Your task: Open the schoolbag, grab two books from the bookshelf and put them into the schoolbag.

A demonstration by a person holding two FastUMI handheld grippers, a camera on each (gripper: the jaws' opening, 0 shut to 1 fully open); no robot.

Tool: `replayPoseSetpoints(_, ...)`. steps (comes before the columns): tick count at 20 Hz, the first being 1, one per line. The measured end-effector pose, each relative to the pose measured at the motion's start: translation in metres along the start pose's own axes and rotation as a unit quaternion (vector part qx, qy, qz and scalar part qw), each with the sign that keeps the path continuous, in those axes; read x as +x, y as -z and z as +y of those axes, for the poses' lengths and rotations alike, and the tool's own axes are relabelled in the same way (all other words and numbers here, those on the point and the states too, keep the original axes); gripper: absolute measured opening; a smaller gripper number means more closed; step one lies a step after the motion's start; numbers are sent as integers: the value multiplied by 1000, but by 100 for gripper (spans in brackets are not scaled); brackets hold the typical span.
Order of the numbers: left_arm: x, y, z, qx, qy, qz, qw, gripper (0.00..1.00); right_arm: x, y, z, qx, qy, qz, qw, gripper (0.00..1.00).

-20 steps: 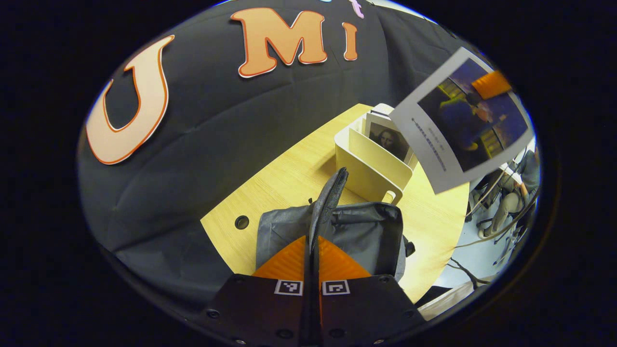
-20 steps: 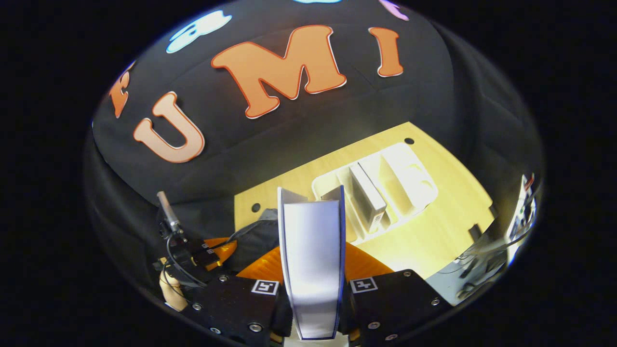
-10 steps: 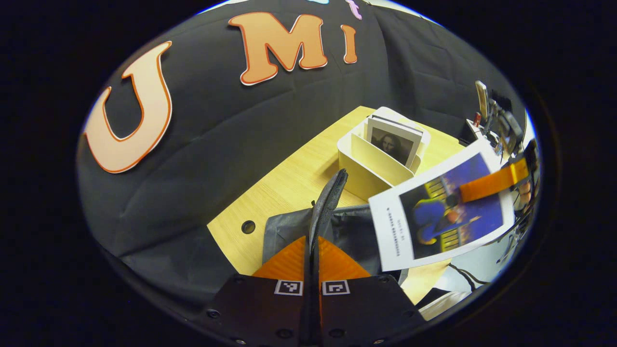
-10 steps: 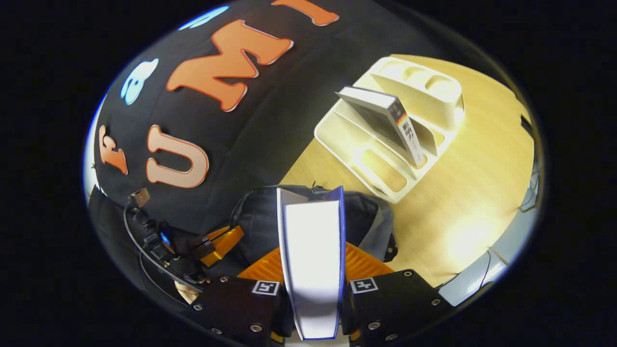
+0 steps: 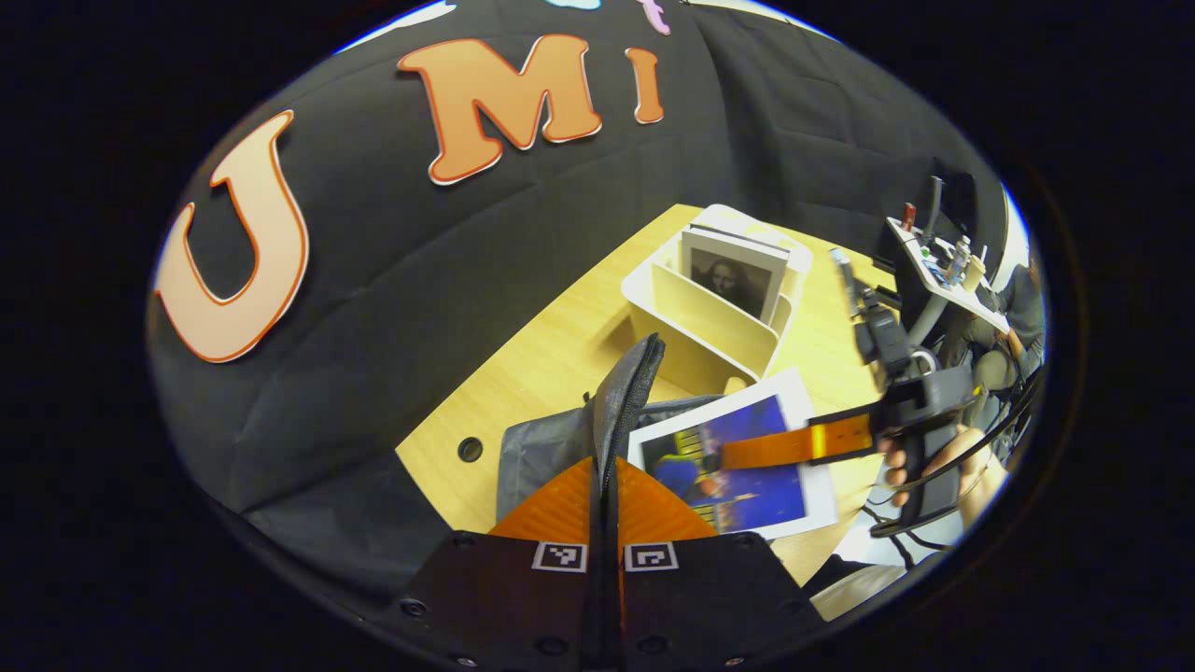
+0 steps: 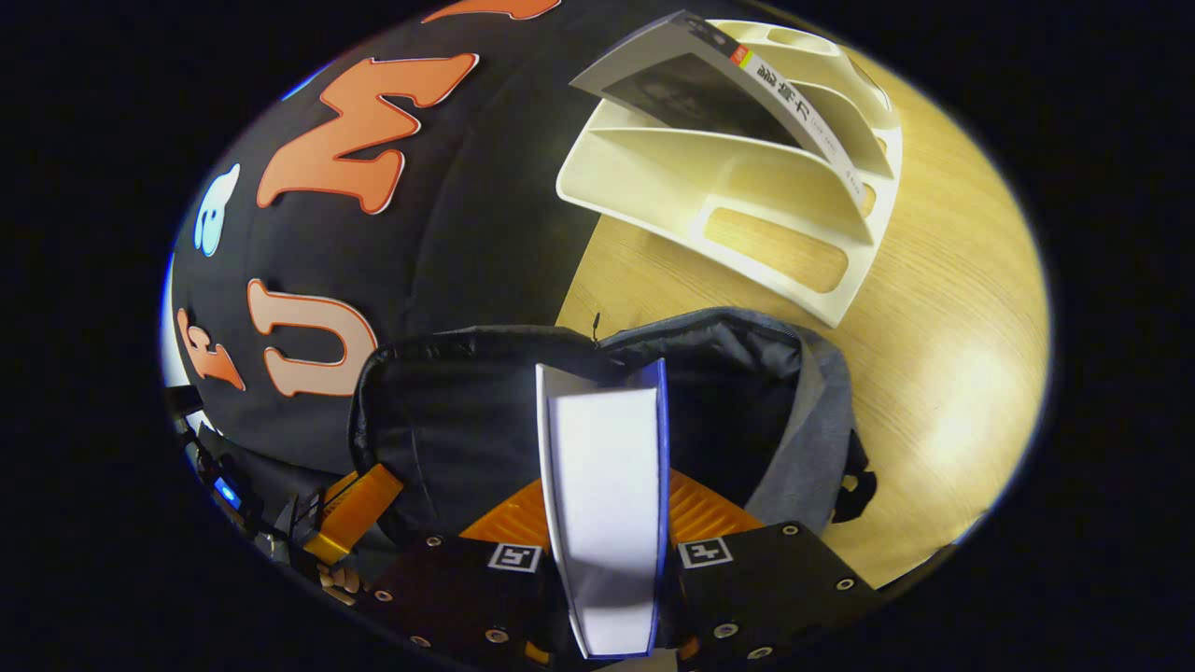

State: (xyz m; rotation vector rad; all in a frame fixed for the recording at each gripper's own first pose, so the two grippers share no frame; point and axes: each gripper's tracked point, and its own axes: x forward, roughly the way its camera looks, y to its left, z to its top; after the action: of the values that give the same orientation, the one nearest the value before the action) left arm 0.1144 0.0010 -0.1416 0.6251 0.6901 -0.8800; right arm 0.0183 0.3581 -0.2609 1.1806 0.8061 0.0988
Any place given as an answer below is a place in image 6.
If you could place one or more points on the white plastic bookshelf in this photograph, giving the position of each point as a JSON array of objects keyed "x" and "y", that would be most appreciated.
[{"x": 653, "y": 177}]

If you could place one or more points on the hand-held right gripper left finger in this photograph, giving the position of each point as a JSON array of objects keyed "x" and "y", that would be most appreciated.
[{"x": 448, "y": 588}]

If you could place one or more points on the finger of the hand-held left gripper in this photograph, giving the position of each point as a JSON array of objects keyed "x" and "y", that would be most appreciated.
[{"x": 359, "y": 509}]

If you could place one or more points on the blue cover book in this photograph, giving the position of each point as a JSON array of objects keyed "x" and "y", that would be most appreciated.
[{"x": 607, "y": 504}]

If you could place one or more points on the grey cover book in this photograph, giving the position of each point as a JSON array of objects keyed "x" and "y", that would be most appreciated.
[{"x": 691, "y": 93}]

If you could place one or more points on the grey black schoolbag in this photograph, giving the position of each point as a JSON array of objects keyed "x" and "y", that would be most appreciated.
[{"x": 448, "y": 411}]

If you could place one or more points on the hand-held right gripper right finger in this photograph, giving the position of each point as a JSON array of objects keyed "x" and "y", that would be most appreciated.
[{"x": 775, "y": 579}]

